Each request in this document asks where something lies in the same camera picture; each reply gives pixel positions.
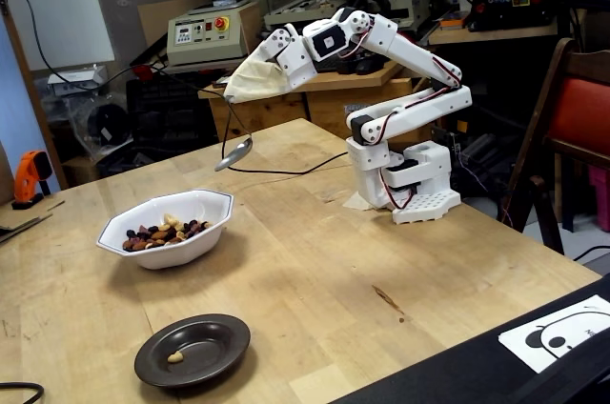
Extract dark metal strip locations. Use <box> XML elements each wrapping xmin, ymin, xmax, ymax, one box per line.
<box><xmin>0</xmin><ymin>212</ymin><xmax>53</xmax><ymax>246</ymax></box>

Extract black plastic crate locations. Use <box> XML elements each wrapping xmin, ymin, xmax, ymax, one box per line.
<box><xmin>126</xmin><ymin>74</ymin><xmax>215</xmax><ymax>148</ymax></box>

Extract bent metal spoon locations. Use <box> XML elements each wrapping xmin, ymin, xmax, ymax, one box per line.
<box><xmin>213</xmin><ymin>95</ymin><xmax>254</xmax><ymax>173</ymax></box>

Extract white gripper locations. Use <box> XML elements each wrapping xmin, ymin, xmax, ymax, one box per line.
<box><xmin>223</xmin><ymin>27</ymin><xmax>319</xmax><ymax>103</ymax></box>

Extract trail mix nuts and raisins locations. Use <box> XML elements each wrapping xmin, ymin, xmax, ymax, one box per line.
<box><xmin>121</xmin><ymin>212</ymin><xmax>214</xmax><ymax>253</ymax></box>

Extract red padded wooden chair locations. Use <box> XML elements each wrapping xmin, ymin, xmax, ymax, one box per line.
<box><xmin>498</xmin><ymin>36</ymin><xmax>610</xmax><ymax>256</ymax></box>

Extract black hanging power cable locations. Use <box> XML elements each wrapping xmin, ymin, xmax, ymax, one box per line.
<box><xmin>0</xmin><ymin>0</ymin><xmax>144</xmax><ymax>91</ymax></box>

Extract black case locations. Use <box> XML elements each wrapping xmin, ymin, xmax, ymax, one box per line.
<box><xmin>328</xmin><ymin>274</ymin><xmax>610</xmax><ymax>404</ymax></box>

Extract black spool in plastic bag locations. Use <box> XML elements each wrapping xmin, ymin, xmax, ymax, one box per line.
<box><xmin>66</xmin><ymin>93</ymin><xmax>132</xmax><ymax>157</ymax></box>

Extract green circuit board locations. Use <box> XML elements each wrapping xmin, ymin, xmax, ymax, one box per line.
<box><xmin>430</xmin><ymin>123</ymin><xmax>462</xmax><ymax>157</ymax></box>

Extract orange and black tool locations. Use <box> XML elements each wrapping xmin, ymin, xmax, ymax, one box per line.
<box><xmin>11</xmin><ymin>150</ymin><xmax>52</xmax><ymax>211</ymax></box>

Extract white octagonal bowl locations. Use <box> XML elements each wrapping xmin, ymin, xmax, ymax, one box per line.
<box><xmin>95</xmin><ymin>189</ymin><xmax>235</xmax><ymax>271</ymax></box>

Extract thick black looped cable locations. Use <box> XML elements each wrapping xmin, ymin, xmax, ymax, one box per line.
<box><xmin>0</xmin><ymin>381</ymin><xmax>46</xmax><ymax>404</ymax></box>

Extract white panda sticker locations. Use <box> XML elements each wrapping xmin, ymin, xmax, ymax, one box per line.
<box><xmin>498</xmin><ymin>293</ymin><xmax>610</xmax><ymax>374</ymax></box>

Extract wooden workbench top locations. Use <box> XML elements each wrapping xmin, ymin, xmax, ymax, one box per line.
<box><xmin>428</xmin><ymin>22</ymin><xmax>559</xmax><ymax>47</ymax></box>

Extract beige control box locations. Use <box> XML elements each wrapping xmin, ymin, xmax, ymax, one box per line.
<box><xmin>166</xmin><ymin>0</ymin><xmax>268</xmax><ymax>67</ymax></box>

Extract wooden cabinet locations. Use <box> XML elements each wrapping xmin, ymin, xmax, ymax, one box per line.
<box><xmin>197</xmin><ymin>54</ymin><xmax>437</xmax><ymax>148</ymax></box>

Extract white board panel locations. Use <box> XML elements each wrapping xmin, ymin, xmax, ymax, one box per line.
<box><xmin>0</xmin><ymin>0</ymin><xmax>115</xmax><ymax>72</ymax></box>

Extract beige masking tape piece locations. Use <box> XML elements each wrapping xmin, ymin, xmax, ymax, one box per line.
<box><xmin>341</xmin><ymin>189</ymin><xmax>377</xmax><ymax>212</ymax></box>

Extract dark brown plate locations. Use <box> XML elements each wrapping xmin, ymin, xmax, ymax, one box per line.
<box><xmin>133</xmin><ymin>313</ymin><xmax>253</xmax><ymax>390</ymax></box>

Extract white device box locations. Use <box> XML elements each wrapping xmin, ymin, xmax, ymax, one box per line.
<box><xmin>47</xmin><ymin>65</ymin><xmax>109</xmax><ymax>95</ymax></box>

